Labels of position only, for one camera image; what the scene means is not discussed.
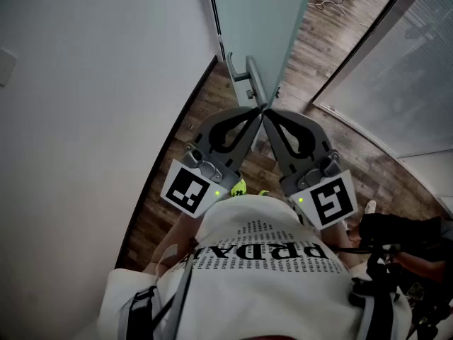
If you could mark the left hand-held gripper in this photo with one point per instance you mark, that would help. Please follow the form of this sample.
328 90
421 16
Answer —
185 190

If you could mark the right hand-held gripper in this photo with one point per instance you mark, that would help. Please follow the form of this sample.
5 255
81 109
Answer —
332 197

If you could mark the frosted glass door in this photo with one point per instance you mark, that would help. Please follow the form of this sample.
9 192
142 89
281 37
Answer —
258 23

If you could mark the person's right forearm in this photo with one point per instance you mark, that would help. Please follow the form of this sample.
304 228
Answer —
336 237

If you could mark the person's left forearm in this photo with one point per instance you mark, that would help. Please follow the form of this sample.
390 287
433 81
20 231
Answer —
177 232

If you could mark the yellow-green shoe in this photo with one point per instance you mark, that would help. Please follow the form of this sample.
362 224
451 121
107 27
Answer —
263 192
239 188

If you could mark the dark baseboard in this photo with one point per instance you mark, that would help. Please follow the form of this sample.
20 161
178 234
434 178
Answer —
166 154

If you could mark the striped frosted glass partition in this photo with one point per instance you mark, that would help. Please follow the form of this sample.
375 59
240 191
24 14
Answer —
400 66

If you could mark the person's white printed shirt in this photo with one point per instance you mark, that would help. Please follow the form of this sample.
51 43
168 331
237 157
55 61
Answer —
265 296

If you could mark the white wall switch plate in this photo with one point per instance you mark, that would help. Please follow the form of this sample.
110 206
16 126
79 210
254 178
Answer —
6 67

